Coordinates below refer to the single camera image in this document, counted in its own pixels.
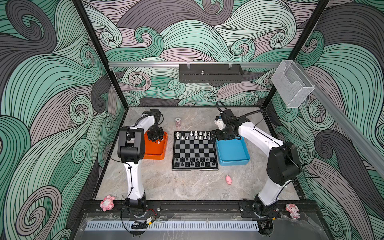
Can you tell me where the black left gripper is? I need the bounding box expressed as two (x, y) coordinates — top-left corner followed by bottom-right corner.
(146, 126), (164, 142)

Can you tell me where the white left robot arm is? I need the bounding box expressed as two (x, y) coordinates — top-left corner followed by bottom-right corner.
(117, 109), (165, 212)

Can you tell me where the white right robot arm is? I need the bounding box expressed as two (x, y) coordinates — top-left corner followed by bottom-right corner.
(214, 119), (302, 213)

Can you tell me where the orange plastic tray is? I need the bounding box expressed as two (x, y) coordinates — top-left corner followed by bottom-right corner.
(144, 131), (168, 160)

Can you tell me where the blue plastic tray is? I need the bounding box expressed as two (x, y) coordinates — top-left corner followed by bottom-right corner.
(216, 138), (251, 166)

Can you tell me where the pink checkered small cup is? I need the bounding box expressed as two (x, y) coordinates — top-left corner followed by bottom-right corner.
(175, 117), (181, 128)

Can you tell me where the black and silver chessboard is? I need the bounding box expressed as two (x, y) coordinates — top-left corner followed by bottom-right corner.
(172, 131), (219, 171)

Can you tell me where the small pink pig toy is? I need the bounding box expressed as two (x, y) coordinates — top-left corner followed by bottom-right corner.
(226, 175), (233, 185)

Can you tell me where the pink doll figure left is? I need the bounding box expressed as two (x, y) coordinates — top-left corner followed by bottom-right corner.
(100, 195), (116, 212)

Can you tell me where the pink doll figure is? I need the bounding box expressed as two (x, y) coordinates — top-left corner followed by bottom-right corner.
(100, 195), (116, 212)
(286, 204), (301, 219)

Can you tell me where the pink doll figure right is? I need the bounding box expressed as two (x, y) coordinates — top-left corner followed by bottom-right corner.
(286, 204), (301, 219)

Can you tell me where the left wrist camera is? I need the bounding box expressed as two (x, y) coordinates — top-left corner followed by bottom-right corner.
(142, 109), (164, 125)

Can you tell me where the black enclosure corner post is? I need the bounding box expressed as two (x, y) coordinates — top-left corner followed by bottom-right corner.
(263, 1), (329, 109)

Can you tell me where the black perforated wall shelf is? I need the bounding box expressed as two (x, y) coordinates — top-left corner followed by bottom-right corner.
(179, 65), (244, 85)

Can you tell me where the clear acrylic wall box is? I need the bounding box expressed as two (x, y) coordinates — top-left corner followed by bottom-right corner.
(271, 60), (315, 109)

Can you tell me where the aluminium rail on wall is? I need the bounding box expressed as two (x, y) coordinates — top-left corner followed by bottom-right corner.
(108, 61), (280, 69)

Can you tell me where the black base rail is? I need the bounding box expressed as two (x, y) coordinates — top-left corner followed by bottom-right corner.
(81, 200), (319, 219)

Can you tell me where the white slotted cable duct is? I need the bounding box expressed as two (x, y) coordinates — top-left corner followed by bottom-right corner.
(85, 220), (259, 232)

